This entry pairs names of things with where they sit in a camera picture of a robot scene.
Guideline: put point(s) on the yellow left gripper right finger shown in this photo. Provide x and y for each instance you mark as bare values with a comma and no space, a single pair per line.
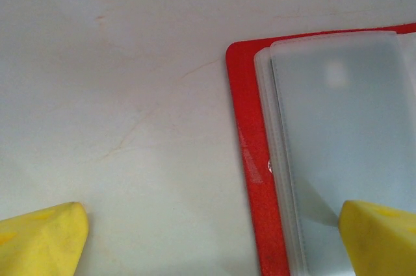
383,243

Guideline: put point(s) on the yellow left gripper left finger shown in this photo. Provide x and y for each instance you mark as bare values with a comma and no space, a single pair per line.
39,246

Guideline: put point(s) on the red card holder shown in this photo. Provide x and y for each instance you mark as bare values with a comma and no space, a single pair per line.
250,126

